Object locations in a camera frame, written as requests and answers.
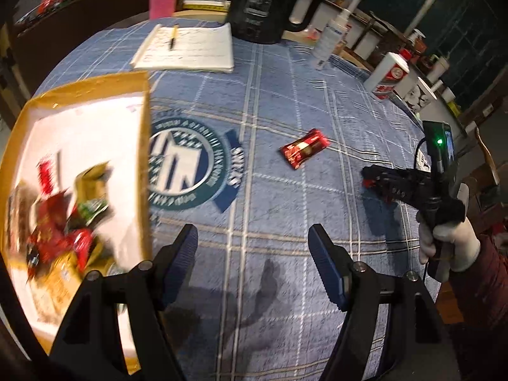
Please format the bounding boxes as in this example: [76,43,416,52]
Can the wide red snack packet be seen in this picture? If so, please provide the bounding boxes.
[34,192,76,247]

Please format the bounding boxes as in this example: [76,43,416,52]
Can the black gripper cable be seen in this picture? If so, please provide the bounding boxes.
[414,137,430,169]

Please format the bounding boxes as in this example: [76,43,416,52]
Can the white tumbler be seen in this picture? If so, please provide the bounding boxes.
[426,53,451,84]

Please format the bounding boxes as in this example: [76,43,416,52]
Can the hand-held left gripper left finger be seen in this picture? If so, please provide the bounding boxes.
[50,223,199,381]

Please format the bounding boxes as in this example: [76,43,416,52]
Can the blue plaid tablecloth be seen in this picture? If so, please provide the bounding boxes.
[30,16,441,381]

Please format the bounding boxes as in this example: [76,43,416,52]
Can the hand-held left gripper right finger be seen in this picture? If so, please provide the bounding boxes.
[307,223,451,381]

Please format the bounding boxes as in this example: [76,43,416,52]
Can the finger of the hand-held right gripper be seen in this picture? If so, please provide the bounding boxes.
[365,178,415,204]
[362,164,417,183]

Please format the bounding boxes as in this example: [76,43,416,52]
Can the white notebook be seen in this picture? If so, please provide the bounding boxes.
[131,23,235,74]

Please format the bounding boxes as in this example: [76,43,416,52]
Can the black jug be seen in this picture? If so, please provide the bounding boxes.
[225,0,330,45]

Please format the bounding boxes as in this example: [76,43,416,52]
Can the pile of red packets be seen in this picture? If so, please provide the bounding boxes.
[37,0,82,13]

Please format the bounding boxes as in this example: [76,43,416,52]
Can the dark red snack packet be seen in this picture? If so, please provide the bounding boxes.
[65,228,97,274]

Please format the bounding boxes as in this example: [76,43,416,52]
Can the yellow-rimmed white tray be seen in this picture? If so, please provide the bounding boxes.
[0,70,153,374]

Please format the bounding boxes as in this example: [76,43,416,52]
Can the yellow flat box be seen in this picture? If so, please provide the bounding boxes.
[183,0,231,12]

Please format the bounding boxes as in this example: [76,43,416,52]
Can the red gold swirl snack packet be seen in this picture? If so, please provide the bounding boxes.
[280,129,328,170]

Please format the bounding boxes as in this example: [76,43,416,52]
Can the white cup red label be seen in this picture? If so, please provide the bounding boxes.
[363,51,410,102]

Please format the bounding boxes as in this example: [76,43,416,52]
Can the white spray bottle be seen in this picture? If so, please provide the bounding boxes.
[311,0,370,71]

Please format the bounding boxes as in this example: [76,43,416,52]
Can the wooden chair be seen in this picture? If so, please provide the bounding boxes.
[474,125,501,187]

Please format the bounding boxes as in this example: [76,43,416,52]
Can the person's right hand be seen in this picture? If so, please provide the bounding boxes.
[417,210,481,272]

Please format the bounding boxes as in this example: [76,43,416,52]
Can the person's right forearm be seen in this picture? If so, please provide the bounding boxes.
[446,234,508,381]

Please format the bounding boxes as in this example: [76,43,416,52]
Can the white patterned mug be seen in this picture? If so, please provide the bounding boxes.
[401,75,437,112]

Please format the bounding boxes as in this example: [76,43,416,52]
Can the yellow snack packet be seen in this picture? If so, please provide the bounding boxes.
[42,254,116,322]

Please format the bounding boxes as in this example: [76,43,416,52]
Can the green gold snack packet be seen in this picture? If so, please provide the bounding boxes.
[75,162,114,227]

